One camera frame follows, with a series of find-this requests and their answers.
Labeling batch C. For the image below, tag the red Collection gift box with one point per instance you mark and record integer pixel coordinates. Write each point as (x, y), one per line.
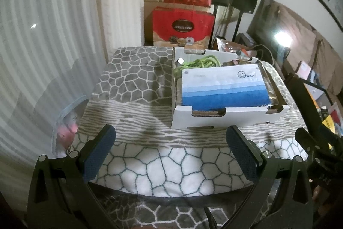
(166, 22)

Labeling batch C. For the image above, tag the white curtain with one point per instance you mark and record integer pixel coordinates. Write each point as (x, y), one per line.
(53, 44)

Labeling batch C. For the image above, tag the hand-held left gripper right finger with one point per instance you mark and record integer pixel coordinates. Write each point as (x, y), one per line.
(241, 156)

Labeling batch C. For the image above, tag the yellow and black packet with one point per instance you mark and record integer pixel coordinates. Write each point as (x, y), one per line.
(328, 123)

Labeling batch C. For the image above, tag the grey device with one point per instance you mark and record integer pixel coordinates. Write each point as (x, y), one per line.
(246, 38)

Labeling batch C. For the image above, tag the grey and white patterned blanket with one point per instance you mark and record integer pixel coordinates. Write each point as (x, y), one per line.
(160, 170)

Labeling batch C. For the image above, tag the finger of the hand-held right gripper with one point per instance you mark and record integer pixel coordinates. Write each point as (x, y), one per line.
(302, 94)
(306, 140)

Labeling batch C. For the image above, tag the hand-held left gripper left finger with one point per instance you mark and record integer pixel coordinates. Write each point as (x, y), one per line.
(99, 156)

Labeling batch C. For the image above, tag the translucent storage bag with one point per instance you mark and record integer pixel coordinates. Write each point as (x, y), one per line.
(67, 124)

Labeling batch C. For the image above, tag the clear plastic bag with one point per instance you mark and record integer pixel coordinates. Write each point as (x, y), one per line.
(227, 45)

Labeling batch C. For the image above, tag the white and blue packet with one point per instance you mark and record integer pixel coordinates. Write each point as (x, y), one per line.
(222, 94)

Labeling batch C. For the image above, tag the black speaker stand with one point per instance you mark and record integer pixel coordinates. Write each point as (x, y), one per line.
(238, 26)
(221, 21)

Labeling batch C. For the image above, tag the brown sofa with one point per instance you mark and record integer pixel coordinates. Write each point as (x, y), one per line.
(268, 19)

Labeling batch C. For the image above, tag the small white cube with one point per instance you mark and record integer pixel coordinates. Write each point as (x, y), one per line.
(180, 60)

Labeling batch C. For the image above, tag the large brown cushion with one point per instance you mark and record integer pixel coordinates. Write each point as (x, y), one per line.
(297, 30)

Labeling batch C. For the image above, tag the small pink box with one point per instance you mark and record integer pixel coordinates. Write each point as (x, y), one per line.
(304, 70)

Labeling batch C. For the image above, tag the black box lamp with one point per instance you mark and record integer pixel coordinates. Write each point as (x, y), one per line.
(285, 52)

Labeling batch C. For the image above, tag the white cardboard box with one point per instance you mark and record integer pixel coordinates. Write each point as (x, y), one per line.
(227, 116)

